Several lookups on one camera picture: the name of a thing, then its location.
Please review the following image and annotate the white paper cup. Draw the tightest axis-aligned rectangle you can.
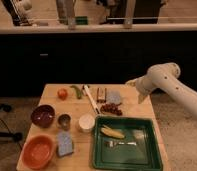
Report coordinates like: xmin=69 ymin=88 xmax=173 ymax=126
xmin=78 ymin=114 xmax=95 ymax=133

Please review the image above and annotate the green pepper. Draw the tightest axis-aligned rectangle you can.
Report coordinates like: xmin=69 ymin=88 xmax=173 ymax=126
xmin=70 ymin=85 xmax=82 ymax=99

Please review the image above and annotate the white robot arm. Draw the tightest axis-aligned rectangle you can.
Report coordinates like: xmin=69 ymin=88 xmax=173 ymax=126
xmin=126 ymin=62 xmax=197 ymax=119

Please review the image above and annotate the white handled knife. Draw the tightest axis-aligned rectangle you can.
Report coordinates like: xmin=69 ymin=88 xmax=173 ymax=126
xmin=83 ymin=85 xmax=100 ymax=114

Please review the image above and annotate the red grapes bunch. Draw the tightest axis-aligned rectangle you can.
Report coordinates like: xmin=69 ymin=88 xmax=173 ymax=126
xmin=100 ymin=103 xmax=122 ymax=116

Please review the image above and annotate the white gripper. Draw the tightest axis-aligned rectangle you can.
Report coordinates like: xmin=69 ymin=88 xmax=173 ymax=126
xmin=126 ymin=78 xmax=150 ymax=104

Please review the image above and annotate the orange tomato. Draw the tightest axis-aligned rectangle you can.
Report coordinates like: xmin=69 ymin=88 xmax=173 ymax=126
xmin=57 ymin=88 xmax=68 ymax=100

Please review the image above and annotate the blue sponge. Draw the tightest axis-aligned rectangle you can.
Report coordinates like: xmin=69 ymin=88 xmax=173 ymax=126
xmin=57 ymin=132 xmax=74 ymax=157

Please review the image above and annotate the light blue towel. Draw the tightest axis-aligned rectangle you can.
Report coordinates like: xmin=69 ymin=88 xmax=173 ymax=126
xmin=106 ymin=91 xmax=122 ymax=105

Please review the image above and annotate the small metal cup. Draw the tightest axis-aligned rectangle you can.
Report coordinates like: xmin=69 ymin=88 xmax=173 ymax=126
xmin=58 ymin=114 xmax=71 ymax=131

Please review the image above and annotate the green plastic tray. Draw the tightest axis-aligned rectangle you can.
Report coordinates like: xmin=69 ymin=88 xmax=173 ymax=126
xmin=92 ymin=117 xmax=163 ymax=171

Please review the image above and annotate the dark red bowl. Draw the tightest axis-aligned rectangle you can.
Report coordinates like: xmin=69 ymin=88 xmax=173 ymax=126
xmin=31 ymin=105 xmax=55 ymax=128

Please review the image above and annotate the yellow banana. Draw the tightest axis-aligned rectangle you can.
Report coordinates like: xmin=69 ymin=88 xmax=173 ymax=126
xmin=101 ymin=127 xmax=125 ymax=139

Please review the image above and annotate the orange plastic bowl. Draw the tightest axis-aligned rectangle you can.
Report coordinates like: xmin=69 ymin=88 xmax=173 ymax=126
xmin=22 ymin=135 xmax=55 ymax=170

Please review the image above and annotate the black tripod stand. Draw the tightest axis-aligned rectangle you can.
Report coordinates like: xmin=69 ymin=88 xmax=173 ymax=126
xmin=0 ymin=103 xmax=23 ymax=142

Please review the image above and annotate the silver fork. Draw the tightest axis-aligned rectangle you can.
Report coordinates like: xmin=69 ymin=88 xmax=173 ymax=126
xmin=104 ymin=140 xmax=137 ymax=148

